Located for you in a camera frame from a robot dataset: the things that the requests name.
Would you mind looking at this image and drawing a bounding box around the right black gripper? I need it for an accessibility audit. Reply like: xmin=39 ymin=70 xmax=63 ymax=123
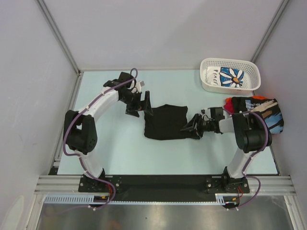
xmin=181 ymin=113 xmax=215 ymax=139

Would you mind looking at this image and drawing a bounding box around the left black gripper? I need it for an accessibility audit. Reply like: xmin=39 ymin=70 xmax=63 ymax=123
xmin=119 ymin=91 xmax=153 ymax=117

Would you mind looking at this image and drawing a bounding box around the black printed t-shirt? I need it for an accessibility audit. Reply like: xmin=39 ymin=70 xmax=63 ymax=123
xmin=144 ymin=104 xmax=188 ymax=140
xmin=229 ymin=96 xmax=285 ymax=135

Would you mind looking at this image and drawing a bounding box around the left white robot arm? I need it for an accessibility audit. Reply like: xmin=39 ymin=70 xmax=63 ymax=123
xmin=62 ymin=68 xmax=154 ymax=192

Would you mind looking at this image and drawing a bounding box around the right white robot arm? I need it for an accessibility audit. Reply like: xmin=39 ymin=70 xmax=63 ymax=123
xmin=182 ymin=107 xmax=272 ymax=194

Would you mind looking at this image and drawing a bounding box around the folded red t-shirt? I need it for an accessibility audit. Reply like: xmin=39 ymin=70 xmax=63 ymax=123
xmin=224 ymin=96 xmax=267 ymax=114

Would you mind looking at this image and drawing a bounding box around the white daisy print t-shirt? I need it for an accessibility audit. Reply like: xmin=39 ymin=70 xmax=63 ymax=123
xmin=205 ymin=66 xmax=245 ymax=88

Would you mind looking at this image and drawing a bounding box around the white plastic basket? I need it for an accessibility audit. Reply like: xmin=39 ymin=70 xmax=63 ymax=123
xmin=200 ymin=58 xmax=261 ymax=96

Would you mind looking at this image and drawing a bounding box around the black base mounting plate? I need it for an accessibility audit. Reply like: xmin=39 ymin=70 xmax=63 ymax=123
xmin=78 ymin=174 xmax=250 ymax=202

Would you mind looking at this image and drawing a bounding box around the folded black printed t-shirt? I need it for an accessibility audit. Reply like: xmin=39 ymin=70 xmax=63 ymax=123
xmin=229 ymin=96 xmax=285 ymax=135

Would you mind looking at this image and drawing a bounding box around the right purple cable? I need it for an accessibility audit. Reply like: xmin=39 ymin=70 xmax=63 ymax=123
xmin=223 ymin=107 xmax=269 ymax=211

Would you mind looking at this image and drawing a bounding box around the purple cable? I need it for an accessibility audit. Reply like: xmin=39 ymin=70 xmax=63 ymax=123
xmin=62 ymin=68 xmax=139 ymax=211
xmin=223 ymin=107 xmax=269 ymax=211

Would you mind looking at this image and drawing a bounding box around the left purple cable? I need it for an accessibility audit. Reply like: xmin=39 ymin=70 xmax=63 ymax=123
xmin=62 ymin=68 xmax=139 ymax=211

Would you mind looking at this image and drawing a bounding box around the white slotted cable duct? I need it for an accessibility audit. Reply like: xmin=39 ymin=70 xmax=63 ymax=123
xmin=44 ymin=194 xmax=238 ymax=206

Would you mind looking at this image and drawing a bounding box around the aluminium frame rail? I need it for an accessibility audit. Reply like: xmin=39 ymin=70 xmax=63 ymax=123
xmin=34 ymin=175 xmax=296 ymax=196

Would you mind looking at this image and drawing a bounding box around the left aluminium corner post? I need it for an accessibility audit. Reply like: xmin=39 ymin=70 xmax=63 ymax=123
xmin=35 ymin=0 xmax=81 ymax=75

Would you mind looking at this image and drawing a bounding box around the aluminium corner post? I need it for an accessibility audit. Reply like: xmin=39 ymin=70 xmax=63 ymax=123
xmin=250 ymin=0 xmax=292 ymax=63
xmin=35 ymin=0 xmax=81 ymax=75

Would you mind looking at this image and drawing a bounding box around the right aluminium corner post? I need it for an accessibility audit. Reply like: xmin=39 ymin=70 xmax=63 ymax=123
xmin=250 ymin=0 xmax=292 ymax=63

